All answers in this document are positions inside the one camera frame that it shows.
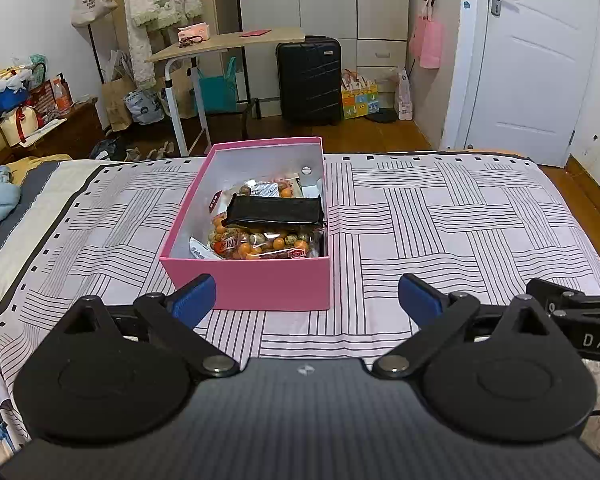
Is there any white door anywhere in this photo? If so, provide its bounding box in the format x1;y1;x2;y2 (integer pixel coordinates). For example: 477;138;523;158
452;0;600;168

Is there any grey cream quilt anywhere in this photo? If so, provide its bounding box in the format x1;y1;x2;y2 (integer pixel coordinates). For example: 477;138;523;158
0;160;111;291

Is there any teal shopping bag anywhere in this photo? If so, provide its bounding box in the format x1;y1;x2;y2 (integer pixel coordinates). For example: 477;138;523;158
195;56;241;116

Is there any rolling desk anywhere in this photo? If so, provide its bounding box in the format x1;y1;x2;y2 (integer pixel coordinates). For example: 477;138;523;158
145;26;306;157

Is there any white snack bar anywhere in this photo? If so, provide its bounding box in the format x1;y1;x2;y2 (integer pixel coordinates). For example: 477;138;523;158
187;237;226;261

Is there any black cracker packet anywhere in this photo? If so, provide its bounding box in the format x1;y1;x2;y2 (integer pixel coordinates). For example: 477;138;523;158
222;194;327;228

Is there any colourful cardboard box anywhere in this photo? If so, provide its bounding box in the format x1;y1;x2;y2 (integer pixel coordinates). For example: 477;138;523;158
341;69;380;121

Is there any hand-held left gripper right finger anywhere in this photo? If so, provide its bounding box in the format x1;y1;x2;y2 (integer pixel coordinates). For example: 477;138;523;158
372;272;551;378

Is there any yellow blanket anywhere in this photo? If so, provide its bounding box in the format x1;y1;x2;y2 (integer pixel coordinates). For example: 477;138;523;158
2;155;73;181

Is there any black suitcase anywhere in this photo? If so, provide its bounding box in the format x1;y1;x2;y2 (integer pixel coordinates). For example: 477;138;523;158
275;36;343;127

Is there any blue bouquet bag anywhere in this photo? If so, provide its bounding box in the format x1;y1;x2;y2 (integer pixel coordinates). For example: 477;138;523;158
0;55;48;116

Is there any striped bed sheet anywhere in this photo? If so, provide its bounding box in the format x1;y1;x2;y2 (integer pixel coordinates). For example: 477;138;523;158
0;152;600;461

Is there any pink tissue pack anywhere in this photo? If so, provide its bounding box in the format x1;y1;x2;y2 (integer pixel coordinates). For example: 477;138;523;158
176;22;212;43

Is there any cream fluffy coat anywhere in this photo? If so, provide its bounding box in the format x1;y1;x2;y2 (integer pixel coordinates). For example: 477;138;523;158
123;0;204;88

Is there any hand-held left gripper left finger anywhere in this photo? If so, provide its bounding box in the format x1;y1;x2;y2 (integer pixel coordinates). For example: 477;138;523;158
62;274;241;378

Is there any pink cardboard box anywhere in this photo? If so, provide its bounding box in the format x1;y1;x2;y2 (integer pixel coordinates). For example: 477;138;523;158
159;136;332;311

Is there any white paper bag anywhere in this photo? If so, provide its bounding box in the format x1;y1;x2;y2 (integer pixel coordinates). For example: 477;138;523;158
105;50;133;83

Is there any black bag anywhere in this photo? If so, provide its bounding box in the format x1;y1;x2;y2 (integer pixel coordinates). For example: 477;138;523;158
89;137;128;162

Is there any brown paper bag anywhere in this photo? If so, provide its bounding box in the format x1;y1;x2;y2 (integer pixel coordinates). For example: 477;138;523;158
155;65;197;121
101;72;138;133

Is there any white gift bag red ribbon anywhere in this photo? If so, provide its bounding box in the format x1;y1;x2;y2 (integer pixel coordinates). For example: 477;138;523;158
0;105;46;147

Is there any pink hanging bag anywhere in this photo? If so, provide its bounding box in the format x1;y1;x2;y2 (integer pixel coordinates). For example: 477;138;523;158
409;14;443;70

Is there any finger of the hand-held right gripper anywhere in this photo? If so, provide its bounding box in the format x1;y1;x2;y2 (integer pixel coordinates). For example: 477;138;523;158
525;277;600;313

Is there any red box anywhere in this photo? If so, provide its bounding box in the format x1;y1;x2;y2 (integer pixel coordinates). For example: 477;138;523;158
30;77;71;116

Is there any white plastic packet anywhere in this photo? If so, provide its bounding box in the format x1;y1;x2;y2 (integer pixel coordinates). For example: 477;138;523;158
396;67;415;121

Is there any clear peanut mix bag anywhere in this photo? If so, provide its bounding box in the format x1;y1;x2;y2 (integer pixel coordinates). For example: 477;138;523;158
230;172;303;201
207;225;328;261

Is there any wooden cabinet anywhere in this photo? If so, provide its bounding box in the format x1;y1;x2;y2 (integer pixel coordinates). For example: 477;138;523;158
0;102;103;161

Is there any white blue shopping bag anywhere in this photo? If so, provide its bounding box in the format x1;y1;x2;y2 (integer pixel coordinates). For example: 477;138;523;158
124;89;166;126

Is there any orange label bottle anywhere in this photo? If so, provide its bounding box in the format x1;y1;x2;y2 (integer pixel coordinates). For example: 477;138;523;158
52;77;73;116

